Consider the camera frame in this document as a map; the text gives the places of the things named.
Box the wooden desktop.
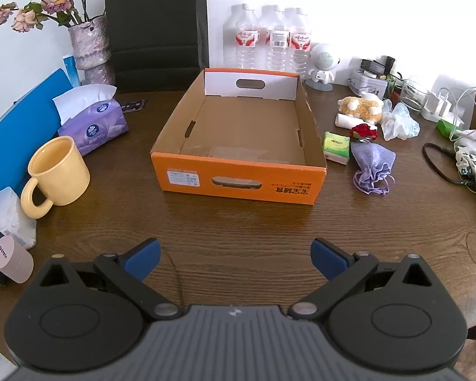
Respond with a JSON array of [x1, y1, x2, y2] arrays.
[[0, 85, 476, 342]]

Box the small black packet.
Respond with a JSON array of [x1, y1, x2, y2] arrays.
[[119, 99, 148, 113]]

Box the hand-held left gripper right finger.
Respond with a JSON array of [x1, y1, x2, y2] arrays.
[[289, 238, 433, 321]]

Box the purple tissue pack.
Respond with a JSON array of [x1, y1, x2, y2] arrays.
[[52, 85, 129, 157]]

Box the red rose keychain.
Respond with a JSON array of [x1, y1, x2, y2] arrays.
[[349, 124, 379, 142]]

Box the clear plastic bag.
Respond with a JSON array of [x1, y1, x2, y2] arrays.
[[381, 99, 421, 141]]

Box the tan and white plush toy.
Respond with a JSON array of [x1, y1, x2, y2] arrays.
[[337, 91, 383, 124]]

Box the pink cylindrical jar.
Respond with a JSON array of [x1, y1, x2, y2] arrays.
[[0, 235, 35, 285]]

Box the white power adapter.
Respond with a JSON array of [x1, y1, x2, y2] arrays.
[[420, 89, 455, 122]]

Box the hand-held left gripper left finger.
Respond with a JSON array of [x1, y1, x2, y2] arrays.
[[37, 238, 183, 322]]

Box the green plastic item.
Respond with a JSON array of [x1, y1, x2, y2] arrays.
[[437, 120, 466, 139]]

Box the clear glass cup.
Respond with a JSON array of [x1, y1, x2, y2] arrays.
[[399, 79, 431, 110]]

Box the yellow ceramic mug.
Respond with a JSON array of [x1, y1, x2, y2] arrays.
[[21, 136, 91, 219]]

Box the orange cardboard box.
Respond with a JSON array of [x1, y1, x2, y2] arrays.
[[150, 68, 328, 206]]

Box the green tissue pack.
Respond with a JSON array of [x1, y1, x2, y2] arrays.
[[322, 131, 351, 164]]

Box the blue and white tube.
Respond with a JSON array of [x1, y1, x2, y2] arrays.
[[62, 53, 80, 88]]

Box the purple drawstring pouch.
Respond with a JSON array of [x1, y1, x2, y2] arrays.
[[350, 141, 396, 196]]

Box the white cable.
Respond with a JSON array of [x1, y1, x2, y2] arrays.
[[438, 86, 476, 137]]

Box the white wet wipes pack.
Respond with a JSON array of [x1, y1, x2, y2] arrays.
[[0, 186, 37, 251]]

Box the black paper bag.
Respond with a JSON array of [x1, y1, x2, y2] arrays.
[[104, 0, 209, 94]]

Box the floral cloth bag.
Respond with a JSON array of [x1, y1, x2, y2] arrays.
[[454, 130, 476, 204]]

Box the white robot speaker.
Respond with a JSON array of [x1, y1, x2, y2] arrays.
[[305, 43, 342, 90]]

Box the clear water bottle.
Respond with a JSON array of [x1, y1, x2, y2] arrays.
[[258, 5, 290, 72], [284, 7, 312, 77], [224, 4, 261, 70]]

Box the mottled pink vase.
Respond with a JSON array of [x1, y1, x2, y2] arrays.
[[68, 16, 116, 86]]

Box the white spray bottle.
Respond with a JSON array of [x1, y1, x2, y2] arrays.
[[335, 113, 366, 130]]

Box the white tin box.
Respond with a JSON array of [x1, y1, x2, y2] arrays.
[[348, 70, 389, 98]]

